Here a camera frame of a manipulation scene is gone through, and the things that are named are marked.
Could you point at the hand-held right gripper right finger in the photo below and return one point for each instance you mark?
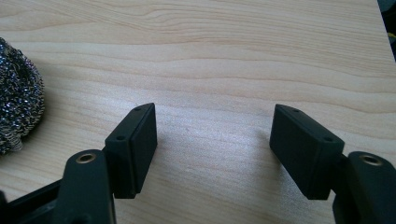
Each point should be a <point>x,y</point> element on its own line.
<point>306,152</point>

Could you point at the steel wool scouring ball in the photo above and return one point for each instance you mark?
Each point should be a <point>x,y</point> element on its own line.
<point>17,99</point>

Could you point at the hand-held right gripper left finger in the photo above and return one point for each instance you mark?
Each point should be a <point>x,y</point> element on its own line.
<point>132,155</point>

